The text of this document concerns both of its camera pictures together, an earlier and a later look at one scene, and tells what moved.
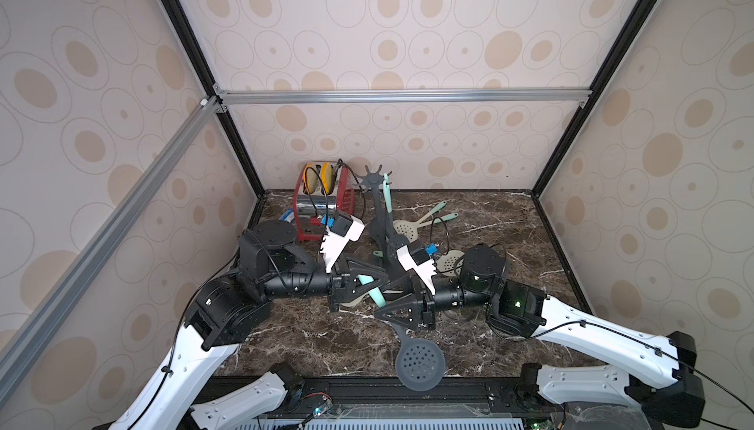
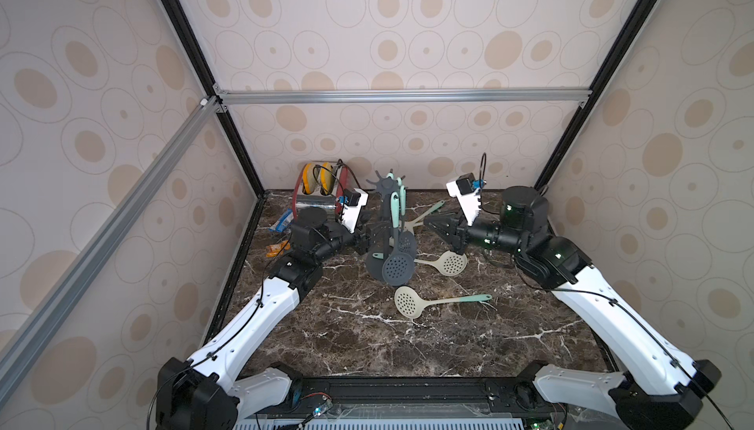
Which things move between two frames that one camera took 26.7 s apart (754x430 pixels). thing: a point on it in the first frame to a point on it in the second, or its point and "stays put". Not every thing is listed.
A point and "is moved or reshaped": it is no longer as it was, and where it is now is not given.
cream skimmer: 364,300 is moved or reshaped
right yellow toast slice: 327,177 stays put
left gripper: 347,283 to 359,241
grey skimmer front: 420,362 to 406,241
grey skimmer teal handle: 388,197 to 403,201
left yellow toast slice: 310,179 stays put
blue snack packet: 289,215 stays put
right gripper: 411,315 to 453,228
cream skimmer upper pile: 409,229 stays put
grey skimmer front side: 395,243 to 378,244
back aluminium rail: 234,96 stays put
